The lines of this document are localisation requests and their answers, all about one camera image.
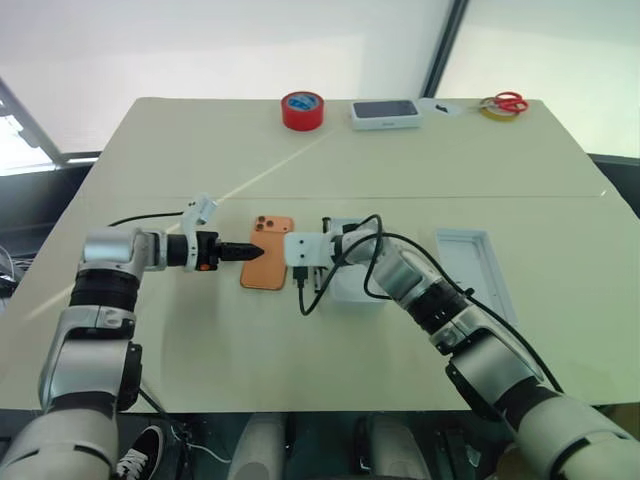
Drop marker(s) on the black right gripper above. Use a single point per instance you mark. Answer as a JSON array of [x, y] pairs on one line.
[[317, 280]]

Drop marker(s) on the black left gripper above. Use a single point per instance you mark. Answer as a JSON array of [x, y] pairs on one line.
[[207, 250]]

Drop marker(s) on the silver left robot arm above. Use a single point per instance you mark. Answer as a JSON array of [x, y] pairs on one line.
[[105, 250]]

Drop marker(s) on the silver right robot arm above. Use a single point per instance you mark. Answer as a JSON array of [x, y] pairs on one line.
[[500, 360]]

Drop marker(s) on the white phone box base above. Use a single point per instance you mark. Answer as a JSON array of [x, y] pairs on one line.
[[350, 292]]

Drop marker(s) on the white phone box lid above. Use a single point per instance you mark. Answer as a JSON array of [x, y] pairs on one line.
[[465, 260]]

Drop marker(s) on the white box with phone print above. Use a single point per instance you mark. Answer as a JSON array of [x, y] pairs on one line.
[[386, 114]]

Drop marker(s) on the orange smartphone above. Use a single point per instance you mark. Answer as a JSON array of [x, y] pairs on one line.
[[265, 272]]

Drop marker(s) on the red tape roll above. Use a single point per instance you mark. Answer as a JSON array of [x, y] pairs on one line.
[[302, 117]]

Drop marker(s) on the pale rounded shape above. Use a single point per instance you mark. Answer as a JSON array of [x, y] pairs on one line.
[[257, 450], [395, 450]]

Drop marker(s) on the white paper sheet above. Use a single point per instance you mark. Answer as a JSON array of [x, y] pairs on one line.
[[429, 107]]

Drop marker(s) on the small black clip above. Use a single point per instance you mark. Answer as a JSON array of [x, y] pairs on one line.
[[441, 108]]

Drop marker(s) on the black sneaker with white laces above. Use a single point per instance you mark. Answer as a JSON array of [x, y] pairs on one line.
[[140, 450]]

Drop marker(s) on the yellow tape roll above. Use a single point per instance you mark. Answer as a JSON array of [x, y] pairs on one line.
[[497, 116]]

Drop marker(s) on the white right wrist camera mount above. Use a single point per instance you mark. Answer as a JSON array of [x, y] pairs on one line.
[[307, 249]]

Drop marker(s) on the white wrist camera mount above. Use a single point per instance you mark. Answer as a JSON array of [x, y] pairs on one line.
[[307, 249], [191, 220]]

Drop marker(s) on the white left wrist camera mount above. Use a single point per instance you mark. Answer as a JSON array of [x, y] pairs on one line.
[[191, 220]]

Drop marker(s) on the grey slanted window frame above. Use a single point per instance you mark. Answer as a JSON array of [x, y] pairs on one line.
[[30, 130]]

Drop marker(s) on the dark window post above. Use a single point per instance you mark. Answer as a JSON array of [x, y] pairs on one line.
[[445, 45]]

